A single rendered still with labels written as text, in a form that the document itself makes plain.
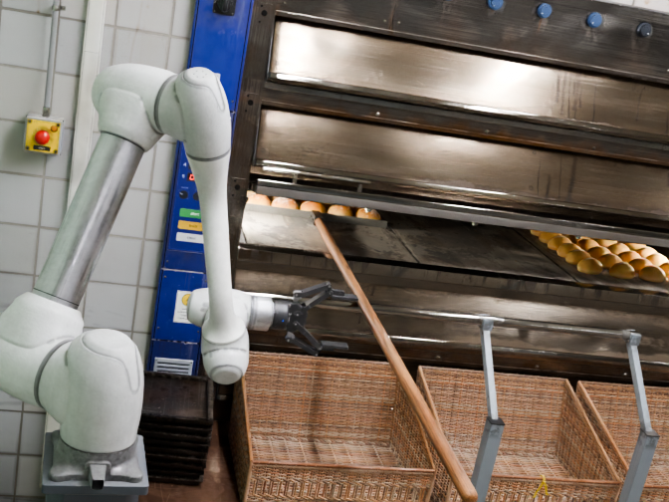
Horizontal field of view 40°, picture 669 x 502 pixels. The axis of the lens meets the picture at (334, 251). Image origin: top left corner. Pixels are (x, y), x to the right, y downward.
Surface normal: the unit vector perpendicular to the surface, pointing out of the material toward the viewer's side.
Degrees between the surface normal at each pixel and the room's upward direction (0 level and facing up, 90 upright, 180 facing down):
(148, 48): 90
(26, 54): 90
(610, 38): 90
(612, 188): 70
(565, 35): 90
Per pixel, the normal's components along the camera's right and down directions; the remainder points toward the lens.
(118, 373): 0.57, 0.00
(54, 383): -0.48, 0.07
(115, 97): -0.36, -0.18
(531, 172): 0.23, -0.03
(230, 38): 0.18, 0.32
